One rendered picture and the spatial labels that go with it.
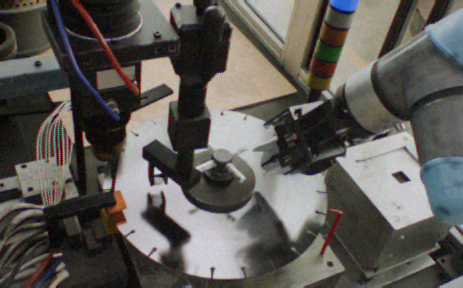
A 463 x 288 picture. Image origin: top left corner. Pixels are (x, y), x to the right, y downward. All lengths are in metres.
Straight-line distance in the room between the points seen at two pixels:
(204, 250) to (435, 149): 0.33
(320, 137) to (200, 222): 0.21
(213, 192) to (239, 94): 0.55
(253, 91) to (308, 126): 0.66
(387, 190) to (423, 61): 0.42
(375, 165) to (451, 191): 0.48
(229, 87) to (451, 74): 0.82
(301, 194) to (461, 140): 0.34
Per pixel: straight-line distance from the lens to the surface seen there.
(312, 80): 0.94
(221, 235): 0.70
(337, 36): 0.89
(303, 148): 0.61
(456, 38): 0.51
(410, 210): 0.89
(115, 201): 0.69
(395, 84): 0.54
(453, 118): 0.49
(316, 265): 0.83
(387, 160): 0.97
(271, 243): 0.71
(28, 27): 1.29
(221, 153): 0.73
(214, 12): 0.48
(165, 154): 0.68
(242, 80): 1.29
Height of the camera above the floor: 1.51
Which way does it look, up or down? 43 degrees down
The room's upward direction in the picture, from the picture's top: 11 degrees clockwise
